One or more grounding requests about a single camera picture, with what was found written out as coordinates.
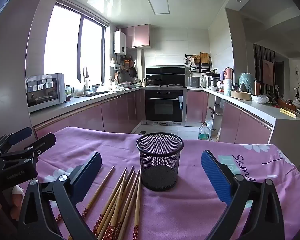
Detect flat yellow box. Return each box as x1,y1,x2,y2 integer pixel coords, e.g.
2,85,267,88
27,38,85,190
280,107,300,118

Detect white wall water heater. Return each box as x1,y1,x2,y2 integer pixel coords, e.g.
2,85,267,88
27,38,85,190
114,30,127,55

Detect pink thermos jug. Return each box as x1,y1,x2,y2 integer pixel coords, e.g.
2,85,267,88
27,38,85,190
224,67,234,87

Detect black built-in oven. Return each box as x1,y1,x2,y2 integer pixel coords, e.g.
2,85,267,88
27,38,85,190
144,89,184,123

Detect steel kitchen faucet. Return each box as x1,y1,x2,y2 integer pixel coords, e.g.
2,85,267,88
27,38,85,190
83,65,89,95

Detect black wall rack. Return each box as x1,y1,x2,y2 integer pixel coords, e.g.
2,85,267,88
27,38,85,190
185,54,213,73

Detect person's left hand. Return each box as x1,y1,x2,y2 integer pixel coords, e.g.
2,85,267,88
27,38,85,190
0,185,24,222

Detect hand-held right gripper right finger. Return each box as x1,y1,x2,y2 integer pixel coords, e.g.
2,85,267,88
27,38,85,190
201,149,285,240

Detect square ceiling light panel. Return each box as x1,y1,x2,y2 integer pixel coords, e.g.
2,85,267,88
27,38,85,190
147,0,170,15

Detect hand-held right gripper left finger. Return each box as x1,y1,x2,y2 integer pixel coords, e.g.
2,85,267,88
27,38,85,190
17,151,103,240

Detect black mesh pen holder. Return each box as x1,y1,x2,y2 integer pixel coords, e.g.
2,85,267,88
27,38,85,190
136,133,184,192

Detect large kitchen window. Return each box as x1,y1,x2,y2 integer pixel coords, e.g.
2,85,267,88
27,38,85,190
44,2,108,87

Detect white microwave oven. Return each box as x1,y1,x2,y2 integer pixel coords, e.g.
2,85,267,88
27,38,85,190
25,73,66,113

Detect pink floral printed cloth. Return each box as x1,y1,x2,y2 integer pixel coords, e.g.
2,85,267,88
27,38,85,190
15,126,300,240

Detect clear plastic bottle green label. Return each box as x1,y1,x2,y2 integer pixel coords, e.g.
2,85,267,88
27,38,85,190
198,122,211,141

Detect kitchen sink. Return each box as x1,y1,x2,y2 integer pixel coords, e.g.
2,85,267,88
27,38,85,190
74,91,108,98

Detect wooden chopstick with red end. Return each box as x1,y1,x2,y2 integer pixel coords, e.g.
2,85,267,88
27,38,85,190
80,166,115,218

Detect silver countertop appliance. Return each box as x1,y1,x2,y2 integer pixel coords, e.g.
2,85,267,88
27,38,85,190
188,76,201,88

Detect black range hood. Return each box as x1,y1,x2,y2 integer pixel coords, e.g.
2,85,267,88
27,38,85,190
146,67,186,86

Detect round bamboo steamer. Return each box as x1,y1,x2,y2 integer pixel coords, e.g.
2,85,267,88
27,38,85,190
230,90,252,100

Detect pink wall cabinet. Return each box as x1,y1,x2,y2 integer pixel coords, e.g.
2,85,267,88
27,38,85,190
121,24,150,49

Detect stainless steel pot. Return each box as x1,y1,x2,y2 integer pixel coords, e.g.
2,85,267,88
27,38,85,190
206,76,220,88

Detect framed brown wall picture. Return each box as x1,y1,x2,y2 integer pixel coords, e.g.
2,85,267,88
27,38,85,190
262,59,275,87

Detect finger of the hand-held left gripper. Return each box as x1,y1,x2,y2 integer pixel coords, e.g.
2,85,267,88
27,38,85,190
0,127,32,155
0,132,57,166

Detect bunch of wooden chopsticks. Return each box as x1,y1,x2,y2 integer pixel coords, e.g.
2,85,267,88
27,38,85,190
55,166,143,240

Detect pink kitchen base cabinets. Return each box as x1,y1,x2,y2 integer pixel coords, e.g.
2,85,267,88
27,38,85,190
186,90,274,144
32,89,143,140

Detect white plastic bag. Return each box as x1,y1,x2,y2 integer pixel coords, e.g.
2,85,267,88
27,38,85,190
251,94,269,104

